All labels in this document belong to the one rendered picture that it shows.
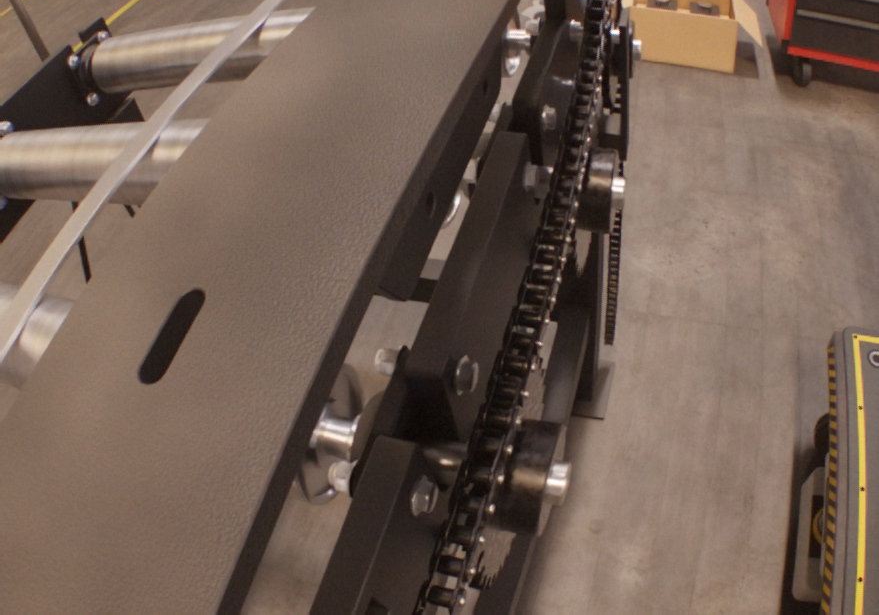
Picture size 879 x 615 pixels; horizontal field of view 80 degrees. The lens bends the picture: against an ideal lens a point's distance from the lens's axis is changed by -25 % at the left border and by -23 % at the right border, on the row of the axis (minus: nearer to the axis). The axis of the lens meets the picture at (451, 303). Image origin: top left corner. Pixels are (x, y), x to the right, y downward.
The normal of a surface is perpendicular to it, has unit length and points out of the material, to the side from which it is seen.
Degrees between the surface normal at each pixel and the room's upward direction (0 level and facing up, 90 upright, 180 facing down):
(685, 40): 90
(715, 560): 0
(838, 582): 0
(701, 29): 90
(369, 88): 0
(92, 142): 20
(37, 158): 37
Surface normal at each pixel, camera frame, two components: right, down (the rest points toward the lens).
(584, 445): -0.15, -0.63
